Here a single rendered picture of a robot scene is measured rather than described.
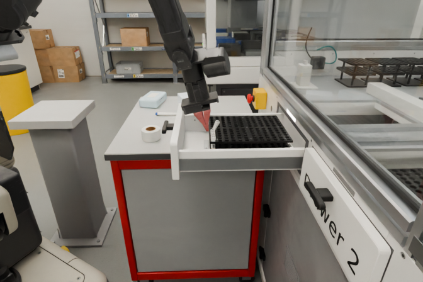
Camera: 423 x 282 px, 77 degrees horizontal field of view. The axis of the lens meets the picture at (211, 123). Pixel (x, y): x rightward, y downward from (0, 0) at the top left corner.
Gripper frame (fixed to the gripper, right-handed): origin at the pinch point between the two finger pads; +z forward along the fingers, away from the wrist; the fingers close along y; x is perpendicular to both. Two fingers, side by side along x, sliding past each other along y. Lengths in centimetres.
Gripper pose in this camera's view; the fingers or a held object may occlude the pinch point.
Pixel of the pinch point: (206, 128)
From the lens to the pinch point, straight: 77.4
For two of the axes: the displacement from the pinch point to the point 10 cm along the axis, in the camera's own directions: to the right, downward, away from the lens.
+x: 0.5, 3.9, -9.2
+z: 2.2, 8.9, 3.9
